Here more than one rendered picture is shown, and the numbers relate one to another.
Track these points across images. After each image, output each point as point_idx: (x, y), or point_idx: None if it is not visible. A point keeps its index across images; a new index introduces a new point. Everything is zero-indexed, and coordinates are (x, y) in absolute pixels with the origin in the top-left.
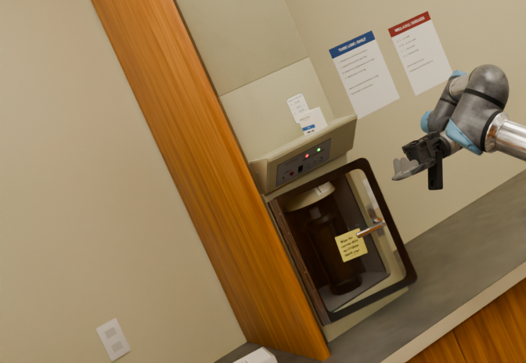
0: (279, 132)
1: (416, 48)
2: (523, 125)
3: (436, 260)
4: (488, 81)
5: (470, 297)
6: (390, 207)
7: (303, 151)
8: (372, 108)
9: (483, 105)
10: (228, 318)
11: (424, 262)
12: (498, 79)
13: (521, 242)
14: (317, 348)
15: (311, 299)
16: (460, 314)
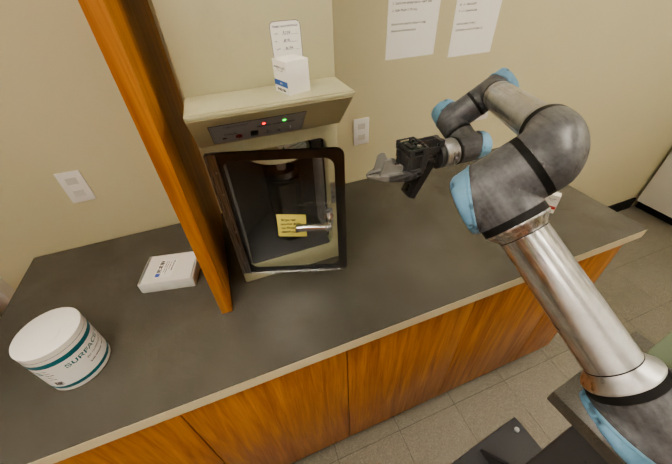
0: (244, 69)
1: (474, 7)
2: (563, 245)
3: (381, 225)
4: (564, 154)
5: (376, 327)
6: (376, 146)
7: (256, 118)
8: (404, 54)
9: (530, 186)
10: None
11: (372, 218)
12: (581, 156)
13: (454, 264)
14: (218, 305)
15: (236, 253)
16: (358, 342)
